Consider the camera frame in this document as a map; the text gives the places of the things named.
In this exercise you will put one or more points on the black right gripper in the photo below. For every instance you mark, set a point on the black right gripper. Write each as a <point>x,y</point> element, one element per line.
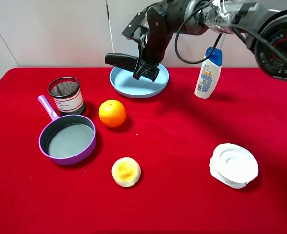
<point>156,41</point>

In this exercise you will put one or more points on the black glasses case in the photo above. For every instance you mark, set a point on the black glasses case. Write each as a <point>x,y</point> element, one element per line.
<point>123,61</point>

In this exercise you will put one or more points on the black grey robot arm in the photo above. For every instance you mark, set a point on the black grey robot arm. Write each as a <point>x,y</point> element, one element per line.
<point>260,24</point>

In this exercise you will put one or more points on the light blue plate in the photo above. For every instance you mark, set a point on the light blue plate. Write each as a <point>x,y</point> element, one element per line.
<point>123,82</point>

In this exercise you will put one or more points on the orange fruit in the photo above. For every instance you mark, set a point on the orange fruit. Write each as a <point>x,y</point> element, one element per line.
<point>112,113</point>

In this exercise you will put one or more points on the white blue shampoo bottle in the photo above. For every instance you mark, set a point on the white blue shampoo bottle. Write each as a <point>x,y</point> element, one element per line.
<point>209,75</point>

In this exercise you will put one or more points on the black mesh pen holder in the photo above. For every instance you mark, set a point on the black mesh pen holder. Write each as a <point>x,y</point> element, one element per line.
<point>67,95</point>

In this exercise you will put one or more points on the yellow round bun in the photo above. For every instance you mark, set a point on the yellow round bun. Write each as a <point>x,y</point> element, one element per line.
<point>126,172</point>

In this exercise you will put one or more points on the purple toy frying pan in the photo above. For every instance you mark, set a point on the purple toy frying pan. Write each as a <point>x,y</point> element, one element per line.
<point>68,139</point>

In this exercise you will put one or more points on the white round plastic lid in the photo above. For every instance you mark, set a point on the white round plastic lid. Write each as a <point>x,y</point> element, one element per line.
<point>233,165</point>

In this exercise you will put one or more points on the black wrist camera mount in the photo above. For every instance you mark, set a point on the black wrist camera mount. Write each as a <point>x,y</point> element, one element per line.
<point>136,30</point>

